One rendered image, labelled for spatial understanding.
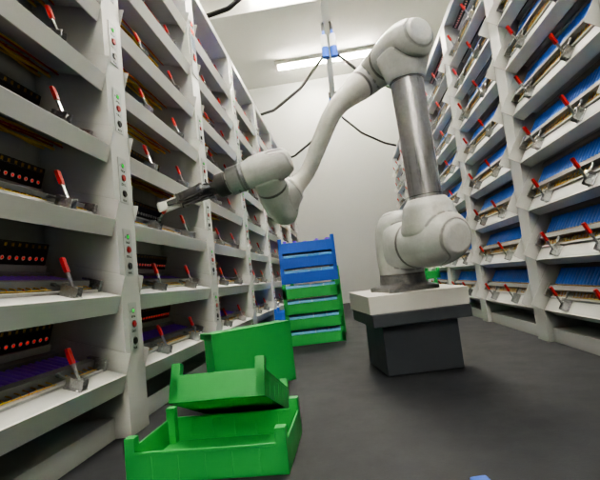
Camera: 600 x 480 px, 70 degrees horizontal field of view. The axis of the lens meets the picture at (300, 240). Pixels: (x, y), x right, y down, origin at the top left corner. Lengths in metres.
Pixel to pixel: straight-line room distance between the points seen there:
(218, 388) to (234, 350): 0.47
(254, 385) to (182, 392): 0.15
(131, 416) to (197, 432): 0.20
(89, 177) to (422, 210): 0.92
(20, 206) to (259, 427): 0.66
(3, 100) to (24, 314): 0.38
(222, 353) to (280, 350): 0.22
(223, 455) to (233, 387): 0.13
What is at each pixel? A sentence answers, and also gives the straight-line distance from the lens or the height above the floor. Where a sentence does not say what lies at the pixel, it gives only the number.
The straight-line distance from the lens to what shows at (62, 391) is 1.04.
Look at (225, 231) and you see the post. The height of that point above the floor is 0.66.
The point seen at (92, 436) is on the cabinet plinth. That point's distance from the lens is 1.14.
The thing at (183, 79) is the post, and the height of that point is 1.25.
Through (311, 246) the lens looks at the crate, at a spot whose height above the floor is 0.51.
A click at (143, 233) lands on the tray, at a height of 0.52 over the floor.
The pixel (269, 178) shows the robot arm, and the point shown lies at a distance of 1.31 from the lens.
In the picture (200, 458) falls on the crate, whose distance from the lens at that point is 0.87.
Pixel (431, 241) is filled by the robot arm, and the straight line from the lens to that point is 1.27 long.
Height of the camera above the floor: 0.33
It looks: 5 degrees up
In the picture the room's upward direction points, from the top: 6 degrees counter-clockwise
